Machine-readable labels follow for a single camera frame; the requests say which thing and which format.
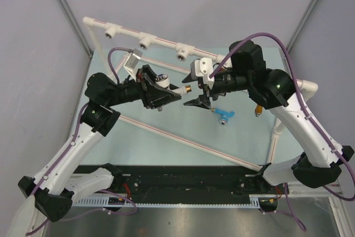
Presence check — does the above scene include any aluminium extrusion rail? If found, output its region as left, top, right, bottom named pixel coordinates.
left=288, top=182, right=354, bottom=236

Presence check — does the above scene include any blue water faucet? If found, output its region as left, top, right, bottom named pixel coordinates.
left=211, top=108, right=235, bottom=125

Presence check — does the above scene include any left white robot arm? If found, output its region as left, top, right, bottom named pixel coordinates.
left=18, top=64, right=191, bottom=222

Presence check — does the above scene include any light green table mat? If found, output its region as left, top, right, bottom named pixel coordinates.
left=81, top=46, right=303, bottom=165

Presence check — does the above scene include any white PVC pipe frame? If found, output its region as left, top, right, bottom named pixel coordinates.
left=83, top=17, right=318, bottom=171

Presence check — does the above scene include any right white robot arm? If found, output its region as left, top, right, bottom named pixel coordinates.
left=183, top=41, right=354, bottom=193

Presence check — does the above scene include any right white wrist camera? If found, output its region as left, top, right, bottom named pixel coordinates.
left=190, top=57, right=215, bottom=87

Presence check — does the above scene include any amber yellow water faucet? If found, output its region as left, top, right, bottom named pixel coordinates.
left=255, top=105, right=263, bottom=117

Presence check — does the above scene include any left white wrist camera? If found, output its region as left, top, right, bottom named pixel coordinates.
left=124, top=49, right=143, bottom=81

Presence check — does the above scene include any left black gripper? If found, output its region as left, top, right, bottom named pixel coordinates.
left=106, top=65, right=181, bottom=109

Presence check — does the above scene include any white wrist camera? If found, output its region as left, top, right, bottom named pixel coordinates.
left=124, top=49, right=143, bottom=81
left=190, top=57, right=215, bottom=87

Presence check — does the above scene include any white water faucet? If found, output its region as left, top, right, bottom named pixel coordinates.
left=154, top=73, right=192, bottom=111

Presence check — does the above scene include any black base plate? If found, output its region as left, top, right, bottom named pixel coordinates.
left=72, top=164, right=291, bottom=204

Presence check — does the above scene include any white slotted cable duct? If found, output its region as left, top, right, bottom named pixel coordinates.
left=74, top=195, right=263, bottom=209

